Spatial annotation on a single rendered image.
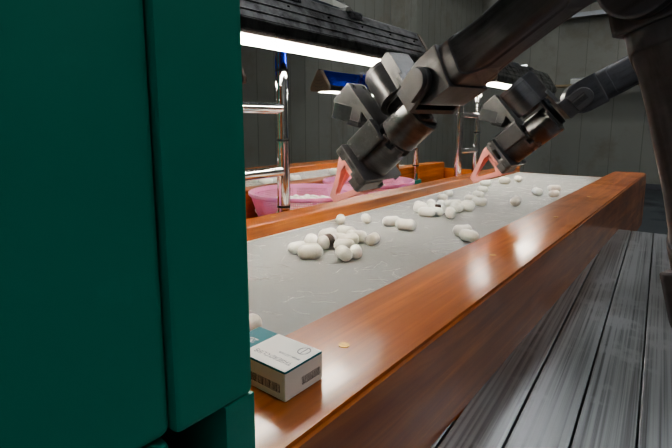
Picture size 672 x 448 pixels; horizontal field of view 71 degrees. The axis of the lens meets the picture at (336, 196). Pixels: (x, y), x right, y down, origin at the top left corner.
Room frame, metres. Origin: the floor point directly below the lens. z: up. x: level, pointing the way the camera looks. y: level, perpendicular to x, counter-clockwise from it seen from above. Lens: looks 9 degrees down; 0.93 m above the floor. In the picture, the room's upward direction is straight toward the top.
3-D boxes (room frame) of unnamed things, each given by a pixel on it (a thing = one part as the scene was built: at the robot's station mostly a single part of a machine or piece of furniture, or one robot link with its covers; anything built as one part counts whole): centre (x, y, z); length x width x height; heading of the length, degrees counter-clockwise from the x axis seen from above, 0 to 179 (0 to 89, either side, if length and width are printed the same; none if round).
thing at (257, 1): (0.75, 0.03, 1.08); 0.62 x 0.08 x 0.07; 142
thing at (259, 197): (1.13, 0.08, 0.72); 0.27 x 0.27 x 0.10
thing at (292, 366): (0.29, 0.04, 0.77); 0.06 x 0.04 x 0.02; 52
